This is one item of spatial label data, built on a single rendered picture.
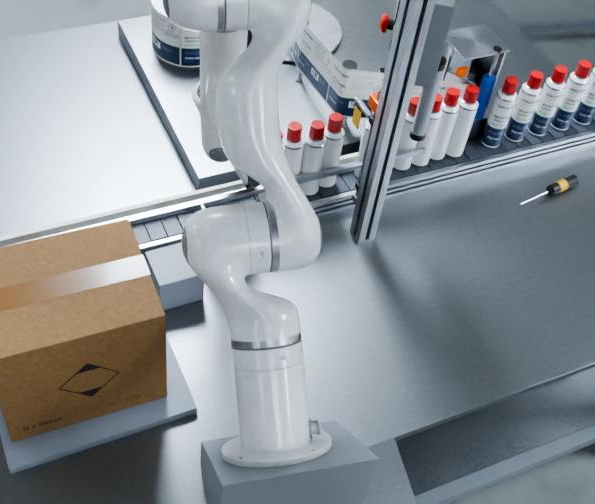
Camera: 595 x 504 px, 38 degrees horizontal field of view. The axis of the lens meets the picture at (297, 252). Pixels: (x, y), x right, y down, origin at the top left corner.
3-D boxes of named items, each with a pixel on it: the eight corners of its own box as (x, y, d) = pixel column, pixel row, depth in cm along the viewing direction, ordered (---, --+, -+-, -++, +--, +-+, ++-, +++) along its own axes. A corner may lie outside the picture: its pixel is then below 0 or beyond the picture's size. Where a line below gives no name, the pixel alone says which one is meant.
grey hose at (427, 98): (420, 129, 195) (441, 53, 179) (427, 139, 193) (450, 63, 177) (406, 132, 194) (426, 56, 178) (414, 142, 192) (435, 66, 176)
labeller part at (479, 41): (485, 26, 215) (486, 22, 214) (510, 52, 208) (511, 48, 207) (439, 34, 210) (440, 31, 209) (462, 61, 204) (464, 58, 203)
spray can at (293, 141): (287, 180, 208) (296, 114, 193) (301, 192, 206) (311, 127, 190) (271, 189, 205) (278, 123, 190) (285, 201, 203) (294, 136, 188)
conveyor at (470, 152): (576, 119, 242) (581, 108, 239) (594, 138, 237) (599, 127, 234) (-31, 268, 186) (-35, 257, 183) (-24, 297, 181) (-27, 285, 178)
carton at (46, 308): (134, 304, 183) (128, 217, 163) (168, 396, 169) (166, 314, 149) (-13, 341, 173) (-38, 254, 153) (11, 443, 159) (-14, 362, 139)
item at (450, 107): (437, 146, 222) (457, 82, 207) (448, 159, 219) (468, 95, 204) (420, 150, 220) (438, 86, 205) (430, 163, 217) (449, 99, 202)
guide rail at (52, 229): (403, 146, 218) (405, 140, 217) (405, 149, 217) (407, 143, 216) (-37, 252, 182) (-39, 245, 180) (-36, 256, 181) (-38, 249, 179)
